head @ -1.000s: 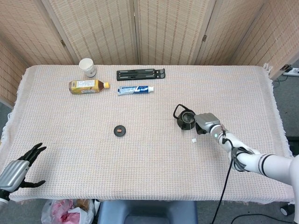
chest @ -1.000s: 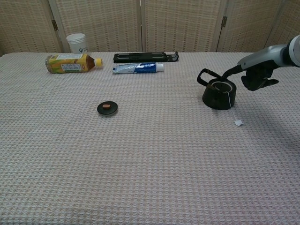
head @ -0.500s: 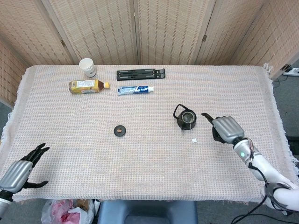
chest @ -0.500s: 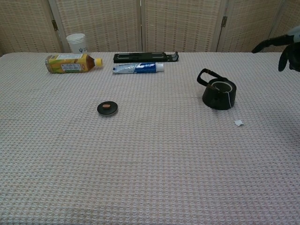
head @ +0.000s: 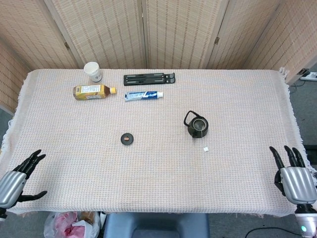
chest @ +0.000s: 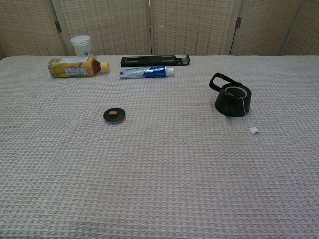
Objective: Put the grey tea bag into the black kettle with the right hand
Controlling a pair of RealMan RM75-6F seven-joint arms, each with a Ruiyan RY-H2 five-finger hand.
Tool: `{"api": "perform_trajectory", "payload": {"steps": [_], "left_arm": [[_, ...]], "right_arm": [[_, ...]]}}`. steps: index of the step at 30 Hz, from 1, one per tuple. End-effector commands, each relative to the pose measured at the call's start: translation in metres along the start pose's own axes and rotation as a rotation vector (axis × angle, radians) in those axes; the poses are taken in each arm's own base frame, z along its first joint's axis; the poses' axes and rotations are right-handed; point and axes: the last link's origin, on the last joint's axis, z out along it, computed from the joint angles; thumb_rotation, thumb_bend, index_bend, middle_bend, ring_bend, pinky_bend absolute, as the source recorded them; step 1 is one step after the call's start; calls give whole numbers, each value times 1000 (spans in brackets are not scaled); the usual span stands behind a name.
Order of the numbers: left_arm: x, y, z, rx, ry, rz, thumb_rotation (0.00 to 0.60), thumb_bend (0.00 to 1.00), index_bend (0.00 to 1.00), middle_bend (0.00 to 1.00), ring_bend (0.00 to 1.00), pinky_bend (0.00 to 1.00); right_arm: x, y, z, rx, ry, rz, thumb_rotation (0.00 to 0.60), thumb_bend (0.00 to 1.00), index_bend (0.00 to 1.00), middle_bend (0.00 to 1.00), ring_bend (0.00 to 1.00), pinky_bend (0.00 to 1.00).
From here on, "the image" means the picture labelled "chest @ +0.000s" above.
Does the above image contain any white tea bag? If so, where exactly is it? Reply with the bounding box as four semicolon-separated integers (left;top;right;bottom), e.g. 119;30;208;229
239;96;260;135

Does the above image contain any black folding stand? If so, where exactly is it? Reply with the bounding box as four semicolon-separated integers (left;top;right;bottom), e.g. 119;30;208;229
120;54;190;68

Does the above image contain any pale waffle-weave tablecloth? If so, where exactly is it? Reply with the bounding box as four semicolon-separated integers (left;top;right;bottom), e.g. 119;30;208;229
0;54;319;239

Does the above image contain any black teapot lid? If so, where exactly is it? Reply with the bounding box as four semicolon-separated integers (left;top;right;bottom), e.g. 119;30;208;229
103;107;127;123

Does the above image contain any black teapot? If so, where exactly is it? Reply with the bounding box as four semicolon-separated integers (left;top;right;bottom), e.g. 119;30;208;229
209;72;252;118

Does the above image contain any yellow-label tea bottle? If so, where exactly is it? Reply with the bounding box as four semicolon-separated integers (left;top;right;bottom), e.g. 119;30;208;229
47;56;110;79

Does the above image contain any white paper cup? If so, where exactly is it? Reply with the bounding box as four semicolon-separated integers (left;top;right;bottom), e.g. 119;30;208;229
70;35;93;57

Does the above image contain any blue white toothpaste tube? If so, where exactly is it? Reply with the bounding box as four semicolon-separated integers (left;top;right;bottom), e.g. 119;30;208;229
119;65;175;80

